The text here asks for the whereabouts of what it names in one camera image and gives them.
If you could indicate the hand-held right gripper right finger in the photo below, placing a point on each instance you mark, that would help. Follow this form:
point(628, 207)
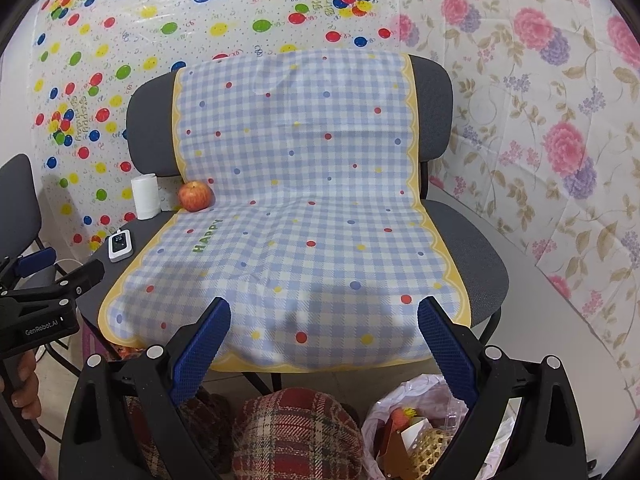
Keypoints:
point(445, 355)

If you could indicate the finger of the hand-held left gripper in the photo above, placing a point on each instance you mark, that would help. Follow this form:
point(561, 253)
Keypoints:
point(35, 262)
point(85, 275)

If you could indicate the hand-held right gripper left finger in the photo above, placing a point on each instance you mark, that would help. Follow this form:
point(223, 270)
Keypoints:
point(200, 355)

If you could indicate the trash bin with pink bag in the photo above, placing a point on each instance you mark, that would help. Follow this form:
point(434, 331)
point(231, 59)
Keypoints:
point(430, 385)

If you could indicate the clear plastic wrapper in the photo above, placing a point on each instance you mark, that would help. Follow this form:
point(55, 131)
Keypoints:
point(452, 417)

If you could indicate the small wicker basket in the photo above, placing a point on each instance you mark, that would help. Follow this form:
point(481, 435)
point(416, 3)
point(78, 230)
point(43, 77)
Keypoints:
point(427, 452)

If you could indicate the brown wrapper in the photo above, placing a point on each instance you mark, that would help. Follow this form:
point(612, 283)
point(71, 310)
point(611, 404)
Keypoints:
point(395, 452)

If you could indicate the person's left hand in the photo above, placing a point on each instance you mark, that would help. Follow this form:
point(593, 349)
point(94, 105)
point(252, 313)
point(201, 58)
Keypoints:
point(27, 390)

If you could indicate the white portable device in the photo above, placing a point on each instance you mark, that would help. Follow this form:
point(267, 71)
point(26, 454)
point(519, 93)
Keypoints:
point(121, 246)

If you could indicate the grey side chair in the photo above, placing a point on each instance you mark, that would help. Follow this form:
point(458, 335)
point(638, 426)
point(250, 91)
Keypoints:
point(17, 200)

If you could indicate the person's left leg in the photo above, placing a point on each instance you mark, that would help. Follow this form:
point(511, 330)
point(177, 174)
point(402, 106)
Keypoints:
point(212, 420)

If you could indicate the white cylindrical container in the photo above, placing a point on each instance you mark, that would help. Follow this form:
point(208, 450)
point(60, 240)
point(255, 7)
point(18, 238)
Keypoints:
point(146, 197)

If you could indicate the red apple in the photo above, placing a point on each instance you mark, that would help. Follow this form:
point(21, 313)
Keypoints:
point(196, 196)

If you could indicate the blue checkered blanket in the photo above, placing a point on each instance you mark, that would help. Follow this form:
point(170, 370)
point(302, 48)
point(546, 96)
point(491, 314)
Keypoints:
point(300, 160)

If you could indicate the grey office chair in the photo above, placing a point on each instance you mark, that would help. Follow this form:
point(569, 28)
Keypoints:
point(435, 110)

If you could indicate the floral print plastic sheet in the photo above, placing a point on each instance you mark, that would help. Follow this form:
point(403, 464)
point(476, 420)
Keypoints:
point(525, 110)

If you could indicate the balloon print plastic sheet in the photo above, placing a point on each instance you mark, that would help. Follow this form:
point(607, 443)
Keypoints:
point(200, 25)

